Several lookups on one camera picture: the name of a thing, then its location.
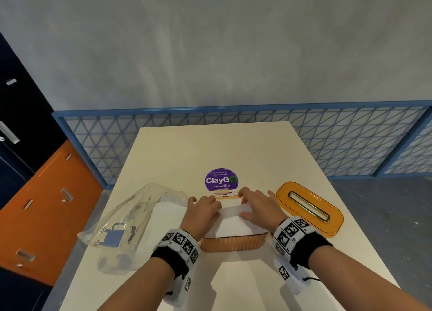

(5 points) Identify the round purple sticker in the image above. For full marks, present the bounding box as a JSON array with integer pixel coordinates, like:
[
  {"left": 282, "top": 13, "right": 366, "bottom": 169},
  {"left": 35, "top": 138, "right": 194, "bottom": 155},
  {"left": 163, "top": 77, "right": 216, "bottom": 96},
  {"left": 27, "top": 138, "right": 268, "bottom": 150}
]
[{"left": 204, "top": 168, "right": 239, "bottom": 192}]

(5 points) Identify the orange transparent tissue box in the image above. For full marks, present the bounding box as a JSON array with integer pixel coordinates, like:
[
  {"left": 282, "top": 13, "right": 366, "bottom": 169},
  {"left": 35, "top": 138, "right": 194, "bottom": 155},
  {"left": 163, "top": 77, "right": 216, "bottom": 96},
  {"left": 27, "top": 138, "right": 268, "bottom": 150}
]
[{"left": 199, "top": 189, "right": 270, "bottom": 253}]

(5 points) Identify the cat print tissue pack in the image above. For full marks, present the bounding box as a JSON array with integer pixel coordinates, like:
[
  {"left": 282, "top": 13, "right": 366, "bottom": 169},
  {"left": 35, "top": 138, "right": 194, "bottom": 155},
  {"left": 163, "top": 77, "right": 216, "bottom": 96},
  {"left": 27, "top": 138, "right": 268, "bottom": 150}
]
[{"left": 77, "top": 182, "right": 188, "bottom": 276}]

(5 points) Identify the person's right hand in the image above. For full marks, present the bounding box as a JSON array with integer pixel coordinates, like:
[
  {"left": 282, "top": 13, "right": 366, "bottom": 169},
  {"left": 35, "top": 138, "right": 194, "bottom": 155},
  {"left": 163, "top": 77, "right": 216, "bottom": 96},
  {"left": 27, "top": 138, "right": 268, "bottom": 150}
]
[{"left": 238, "top": 187, "right": 288, "bottom": 234}]

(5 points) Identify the orange locker cabinet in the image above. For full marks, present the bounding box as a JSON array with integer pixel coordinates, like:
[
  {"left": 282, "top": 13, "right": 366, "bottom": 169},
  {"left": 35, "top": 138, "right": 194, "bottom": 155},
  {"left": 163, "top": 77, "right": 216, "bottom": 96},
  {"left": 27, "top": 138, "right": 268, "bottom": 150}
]
[{"left": 0, "top": 139, "right": 104, "bottom": 287}]

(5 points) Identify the person's right forearm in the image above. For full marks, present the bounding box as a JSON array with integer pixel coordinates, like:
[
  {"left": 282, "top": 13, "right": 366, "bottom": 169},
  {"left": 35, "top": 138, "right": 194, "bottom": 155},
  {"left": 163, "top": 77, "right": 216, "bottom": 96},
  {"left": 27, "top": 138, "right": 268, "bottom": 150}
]
[{"left": 309, "top": 245, "right": 429, "bottom": 311}]

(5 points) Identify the orange slotted lid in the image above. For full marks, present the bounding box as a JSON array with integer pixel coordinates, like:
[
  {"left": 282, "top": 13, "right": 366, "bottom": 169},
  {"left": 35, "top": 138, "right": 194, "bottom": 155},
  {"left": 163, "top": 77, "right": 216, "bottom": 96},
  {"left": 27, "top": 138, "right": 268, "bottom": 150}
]
[{"left": 275, "top": 181, "right": 344, "bottom": 238}]

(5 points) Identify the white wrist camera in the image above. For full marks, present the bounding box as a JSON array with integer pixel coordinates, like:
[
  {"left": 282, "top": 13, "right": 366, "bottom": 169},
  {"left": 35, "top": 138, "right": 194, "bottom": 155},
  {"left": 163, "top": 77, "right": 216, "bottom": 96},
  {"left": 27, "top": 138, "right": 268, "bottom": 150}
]
[
  {"left": 164, "top": 270, "right": 193, "bottom": 308},
  {"left": 274, "top": 256, "right": 311, "bottom": 294}
]

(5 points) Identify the dark blue locker bank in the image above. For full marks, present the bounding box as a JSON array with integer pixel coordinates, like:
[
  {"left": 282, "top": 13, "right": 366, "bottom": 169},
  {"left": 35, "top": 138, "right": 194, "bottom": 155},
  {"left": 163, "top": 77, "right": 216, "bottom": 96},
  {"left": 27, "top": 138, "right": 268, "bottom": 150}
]
[{"left": 0, "top": 32, "right": 68, "bottom": 311}]

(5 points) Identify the person's left forearm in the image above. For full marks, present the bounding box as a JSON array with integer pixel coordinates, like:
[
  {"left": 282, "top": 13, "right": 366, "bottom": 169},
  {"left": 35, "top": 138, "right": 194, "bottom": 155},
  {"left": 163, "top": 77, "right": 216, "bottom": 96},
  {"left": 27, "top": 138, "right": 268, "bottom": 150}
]
[{"left": 98, "top": 257, "right": 176, "bottom": 311}]

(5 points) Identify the white tissue bundle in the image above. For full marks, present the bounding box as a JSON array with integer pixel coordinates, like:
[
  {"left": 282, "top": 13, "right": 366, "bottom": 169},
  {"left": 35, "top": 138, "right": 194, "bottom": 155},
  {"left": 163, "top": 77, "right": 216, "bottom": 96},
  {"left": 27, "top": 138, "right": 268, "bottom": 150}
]
[{"left": 204, "top": 202, "right": 269, "bottom": 239}]

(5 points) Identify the silver bar locker handle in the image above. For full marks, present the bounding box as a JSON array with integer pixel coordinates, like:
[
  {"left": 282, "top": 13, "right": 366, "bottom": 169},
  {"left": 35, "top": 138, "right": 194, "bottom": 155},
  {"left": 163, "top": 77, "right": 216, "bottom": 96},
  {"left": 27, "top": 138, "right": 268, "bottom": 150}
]
[{"left": 0, "top": 120, "right": 20, "bottom": 145}]

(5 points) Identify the person's left hand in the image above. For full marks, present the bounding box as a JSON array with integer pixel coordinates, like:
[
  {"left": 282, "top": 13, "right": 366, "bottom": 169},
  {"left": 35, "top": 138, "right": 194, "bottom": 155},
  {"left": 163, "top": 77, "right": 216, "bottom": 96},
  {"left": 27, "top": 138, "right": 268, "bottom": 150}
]
[{"left": 180, "top": 196, "right": 222, "bottom": 242}]

